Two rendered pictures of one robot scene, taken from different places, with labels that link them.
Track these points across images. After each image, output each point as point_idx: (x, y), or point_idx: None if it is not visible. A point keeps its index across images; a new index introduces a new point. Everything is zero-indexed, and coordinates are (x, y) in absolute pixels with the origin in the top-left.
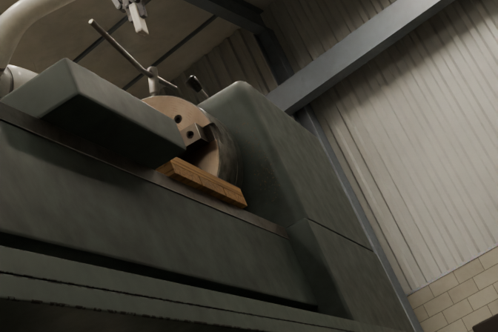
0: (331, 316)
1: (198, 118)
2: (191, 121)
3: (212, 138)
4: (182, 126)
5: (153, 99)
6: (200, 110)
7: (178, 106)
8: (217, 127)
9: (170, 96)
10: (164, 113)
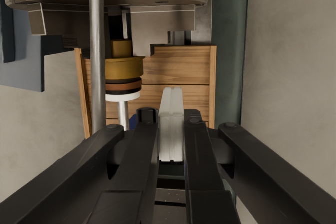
0: (242, 102)
1: (194, 2)
2: (182, 3)
3: (200, 4)
4: (166, 3)
5: None
6: (200, 0)
7: (169, 0)
8: None
9: None
10: (141, 1)
